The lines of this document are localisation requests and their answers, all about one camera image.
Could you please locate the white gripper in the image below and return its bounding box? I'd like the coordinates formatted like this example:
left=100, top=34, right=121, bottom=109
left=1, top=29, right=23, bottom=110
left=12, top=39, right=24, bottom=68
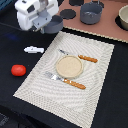
left=15, top=0, right=59, bottom=31

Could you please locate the grey frying pan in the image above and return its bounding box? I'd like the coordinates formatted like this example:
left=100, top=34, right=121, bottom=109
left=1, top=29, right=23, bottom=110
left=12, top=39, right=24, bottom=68
left=44, top=15, right=63, bottom=34

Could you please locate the black stove burner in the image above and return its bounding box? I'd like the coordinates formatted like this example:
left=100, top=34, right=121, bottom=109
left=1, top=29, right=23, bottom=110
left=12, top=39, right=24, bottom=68
left=69, top=0, right=84, bottom=6
left=60, top=9, right=76, bottom=20

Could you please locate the black rear stove burner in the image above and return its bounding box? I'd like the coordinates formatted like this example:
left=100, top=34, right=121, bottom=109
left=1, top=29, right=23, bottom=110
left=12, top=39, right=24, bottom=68
left=69, top=0, right=84, bottom=6

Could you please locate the brown stove top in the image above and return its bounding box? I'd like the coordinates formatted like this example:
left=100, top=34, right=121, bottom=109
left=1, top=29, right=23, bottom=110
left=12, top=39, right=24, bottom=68
left=59, top=0, right=128, bottom=42

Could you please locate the grey cooking pot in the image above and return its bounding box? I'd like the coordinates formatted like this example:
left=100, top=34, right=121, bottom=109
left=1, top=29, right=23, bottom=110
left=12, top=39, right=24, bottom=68
left=80, top=2, right=102, bottom=25

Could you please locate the round beige plate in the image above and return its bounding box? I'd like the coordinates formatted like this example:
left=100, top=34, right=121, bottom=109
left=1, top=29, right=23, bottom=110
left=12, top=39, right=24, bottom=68
left=56, top=55, right=83, bottom=78

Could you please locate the beige bowl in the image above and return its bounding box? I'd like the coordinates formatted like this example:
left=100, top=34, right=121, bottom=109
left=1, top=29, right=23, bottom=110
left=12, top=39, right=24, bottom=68
left=119, top=5, right=128, bottom=30

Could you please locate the woven beige placemat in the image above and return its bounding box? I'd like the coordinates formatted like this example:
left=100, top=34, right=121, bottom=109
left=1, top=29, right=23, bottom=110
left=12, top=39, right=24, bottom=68
left=12, top=31, right=115, bottom=128

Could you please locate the fork with wooden handle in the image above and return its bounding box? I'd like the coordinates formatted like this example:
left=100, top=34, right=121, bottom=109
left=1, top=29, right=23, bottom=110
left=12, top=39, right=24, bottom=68
left=45, top=72, right=86, bottom=89

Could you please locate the knife with wooden handle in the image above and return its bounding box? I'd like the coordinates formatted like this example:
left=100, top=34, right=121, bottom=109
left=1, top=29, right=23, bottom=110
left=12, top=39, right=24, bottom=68
left=58, top=49, right=98, bottom=63

